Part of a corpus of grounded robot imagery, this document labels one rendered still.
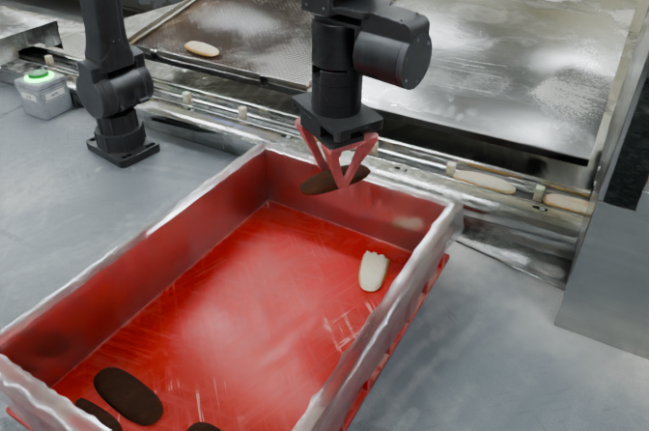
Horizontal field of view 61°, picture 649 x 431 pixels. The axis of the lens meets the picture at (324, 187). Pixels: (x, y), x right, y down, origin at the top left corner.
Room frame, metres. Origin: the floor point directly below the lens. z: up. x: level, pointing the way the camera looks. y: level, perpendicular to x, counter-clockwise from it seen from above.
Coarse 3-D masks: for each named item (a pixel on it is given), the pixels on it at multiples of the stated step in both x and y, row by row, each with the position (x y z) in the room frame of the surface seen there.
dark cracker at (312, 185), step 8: (344, 168) 0.58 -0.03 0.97; (360, 168) 0.59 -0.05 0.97; (368, 168) 0.59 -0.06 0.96; (312, 176) 0.57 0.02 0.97; (320, 176) 0.56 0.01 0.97; (328, 176) 0.56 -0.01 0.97; (360, 176) 0.57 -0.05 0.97; (304, 184) 0.55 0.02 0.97; (312, 184) 0.55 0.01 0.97; (320, 184) 0.55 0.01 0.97; (328, 184) 0.55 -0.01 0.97; (352, 184) 0.56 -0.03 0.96; (304, 192) 0.54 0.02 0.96; (312, 192) 0.54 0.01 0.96; (320, 192) 0.54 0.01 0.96
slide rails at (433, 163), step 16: (64, 64) 1.23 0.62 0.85; (176, 96) 1.05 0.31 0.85; (192, 96) 1.05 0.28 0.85; (256, 112) 0.98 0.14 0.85; (272, 128) 0.91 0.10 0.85; (288, 128) 0.92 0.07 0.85; (416, 160) 0.80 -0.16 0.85; (432, 160) 0.80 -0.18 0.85; (528, 192) 0.70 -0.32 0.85; (544, 192) 0.70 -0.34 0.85
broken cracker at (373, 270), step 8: (368, 256) 0.57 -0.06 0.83; (376, 256) 0.57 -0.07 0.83; (384, 256) 0.57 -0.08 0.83; (360, 264) 0.56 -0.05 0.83; (368, 264) 0.55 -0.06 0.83; (376, 264) 0.55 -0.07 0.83; (384, 264) 0.56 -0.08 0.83; (360, 272) 0.54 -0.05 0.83; (368, 272) 0.54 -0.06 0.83; (376, 272) 0.54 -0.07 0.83; (384, 272) 0.54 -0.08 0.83; (360, 280) 0.53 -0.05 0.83; (368, 280) 0.52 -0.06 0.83; (376, 280) 0.53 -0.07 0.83; (368, 288) 0.51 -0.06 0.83; (376, 288) 0.51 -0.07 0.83
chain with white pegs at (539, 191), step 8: (48, 56) 1.23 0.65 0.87; (48, 64) 1.22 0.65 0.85; (160, 96) 1.07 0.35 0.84; (184, 96) 1.02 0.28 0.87; (240, 112) 0.95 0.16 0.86; (376, 144) 0.82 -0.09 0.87; (376, 152) 0.82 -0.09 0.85; (392, 160) 0.81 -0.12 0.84; (448, 168) 0.75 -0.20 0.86; (448, 176) 0.75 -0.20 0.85; (536, 192) 0.68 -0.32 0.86; (536, 200) 0.68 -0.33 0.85
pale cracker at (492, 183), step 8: (456, 176) 0.74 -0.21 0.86; (464, 176) 0.73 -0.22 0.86; (472, 176) 0.73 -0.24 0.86; (480, 176) 0.73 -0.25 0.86; (488, 176) 0.73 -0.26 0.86; (472, 184) 0.72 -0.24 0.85; (480, 184) 0.71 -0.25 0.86; (488, 184) 0.71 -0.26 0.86; (496, 184) 0.71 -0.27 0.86; (504, 184) 0.71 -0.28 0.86; (504, 192) 0.70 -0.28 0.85; (512, 192) 0.70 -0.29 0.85
